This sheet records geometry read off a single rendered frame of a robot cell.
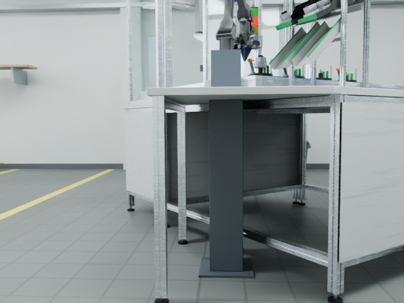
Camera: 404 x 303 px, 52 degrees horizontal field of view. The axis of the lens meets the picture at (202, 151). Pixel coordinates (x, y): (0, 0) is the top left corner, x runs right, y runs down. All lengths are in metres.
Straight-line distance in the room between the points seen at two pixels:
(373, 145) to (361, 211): 0.28
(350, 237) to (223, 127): 0.73
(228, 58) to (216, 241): 0.86
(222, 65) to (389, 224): 1.02
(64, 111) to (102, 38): 1.26
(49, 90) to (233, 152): 5.18
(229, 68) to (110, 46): 4.77
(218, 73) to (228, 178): 0.49
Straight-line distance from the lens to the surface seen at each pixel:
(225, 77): 1.96
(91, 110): 6.62
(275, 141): 3.48
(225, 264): 2.06
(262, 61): 2.38
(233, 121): 1.94
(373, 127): 1.84
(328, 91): 1.62
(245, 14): 2.34
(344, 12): 2.09
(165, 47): 3.27
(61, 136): 6.79
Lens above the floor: 0.73
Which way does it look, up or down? 4 degrees down
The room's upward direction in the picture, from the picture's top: straight up
